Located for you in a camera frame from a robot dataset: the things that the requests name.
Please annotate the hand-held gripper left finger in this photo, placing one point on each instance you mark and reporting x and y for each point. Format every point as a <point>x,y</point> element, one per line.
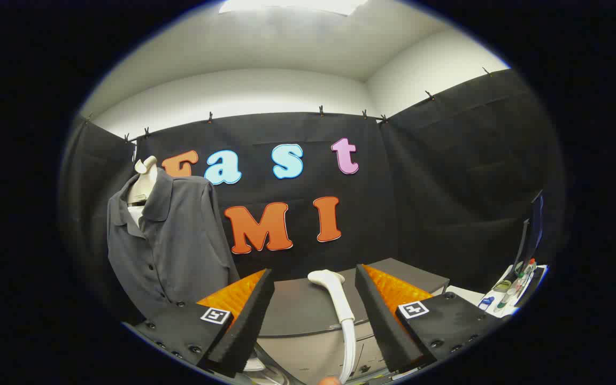
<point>252,326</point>

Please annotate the white side table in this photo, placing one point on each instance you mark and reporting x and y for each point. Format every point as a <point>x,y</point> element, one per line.
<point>522,293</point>

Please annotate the clear bottle with red cap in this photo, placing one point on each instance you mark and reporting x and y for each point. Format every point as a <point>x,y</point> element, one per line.
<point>528,267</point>

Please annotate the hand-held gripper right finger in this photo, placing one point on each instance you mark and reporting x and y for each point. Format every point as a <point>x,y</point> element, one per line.
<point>380,321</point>

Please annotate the cream mannequin torso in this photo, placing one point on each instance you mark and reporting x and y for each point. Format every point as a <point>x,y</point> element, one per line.
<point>145,182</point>

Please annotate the grey polo shirt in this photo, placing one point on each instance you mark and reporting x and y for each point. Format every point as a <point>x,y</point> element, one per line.
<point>179,240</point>

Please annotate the dark monitor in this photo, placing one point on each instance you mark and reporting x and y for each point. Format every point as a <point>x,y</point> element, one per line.
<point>537,224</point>

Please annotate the grey top cabinet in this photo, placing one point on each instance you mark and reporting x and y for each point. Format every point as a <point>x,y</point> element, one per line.
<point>302,305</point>

